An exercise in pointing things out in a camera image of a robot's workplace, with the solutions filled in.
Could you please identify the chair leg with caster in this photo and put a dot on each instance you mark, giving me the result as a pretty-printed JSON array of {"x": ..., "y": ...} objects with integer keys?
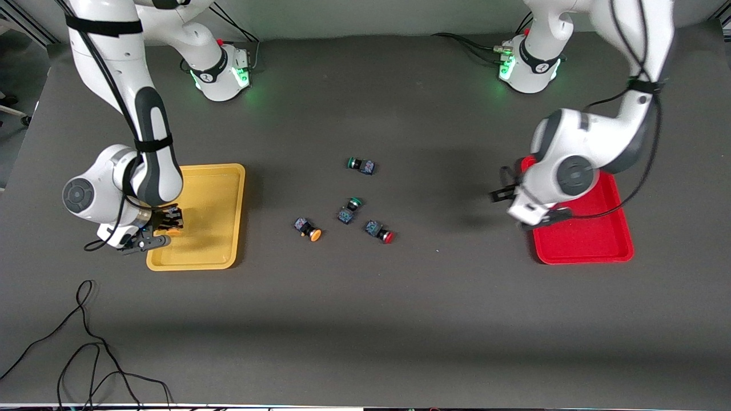
[{"x": 17, "y": 114}]

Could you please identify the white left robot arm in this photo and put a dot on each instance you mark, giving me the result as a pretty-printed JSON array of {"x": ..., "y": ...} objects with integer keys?
[{"x": 577, "y": 142}]

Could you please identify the aluminium frame rail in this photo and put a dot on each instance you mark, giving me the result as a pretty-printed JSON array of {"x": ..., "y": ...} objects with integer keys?
[{"x": 28, "y": 25}]

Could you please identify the yellow plastic tray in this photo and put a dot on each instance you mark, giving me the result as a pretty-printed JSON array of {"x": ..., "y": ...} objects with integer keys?
[{"x": 211, "y": 188}]

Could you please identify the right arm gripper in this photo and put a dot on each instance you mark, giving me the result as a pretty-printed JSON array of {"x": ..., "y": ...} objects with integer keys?
[{"x": 161, "y": 219}]

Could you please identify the red plastic tray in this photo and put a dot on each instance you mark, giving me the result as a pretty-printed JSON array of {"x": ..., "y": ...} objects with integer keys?
[{"x": 588, "y": 240}]

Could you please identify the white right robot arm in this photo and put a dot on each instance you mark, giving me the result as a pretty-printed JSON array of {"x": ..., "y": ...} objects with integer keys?
[{"x": 154, "y": 160}]

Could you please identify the yellow mushroom push button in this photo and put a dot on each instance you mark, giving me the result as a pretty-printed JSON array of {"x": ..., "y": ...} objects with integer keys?
[
  {"x": 174, "y": 231},
  {"x": 302, "y": 224}
]

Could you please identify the green mushroom push button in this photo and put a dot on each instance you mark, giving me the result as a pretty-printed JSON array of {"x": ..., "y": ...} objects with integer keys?
[
  {"x": 365, "y": 167},
  {"x": 345, "y": 216}
]

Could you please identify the red mushroom push button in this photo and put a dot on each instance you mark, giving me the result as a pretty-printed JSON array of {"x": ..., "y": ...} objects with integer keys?
[{"x": 374, "y": 228}]

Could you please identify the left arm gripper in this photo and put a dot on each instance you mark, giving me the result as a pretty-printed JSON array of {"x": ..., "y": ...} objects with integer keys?
[{"x": 507, "y": 176}]

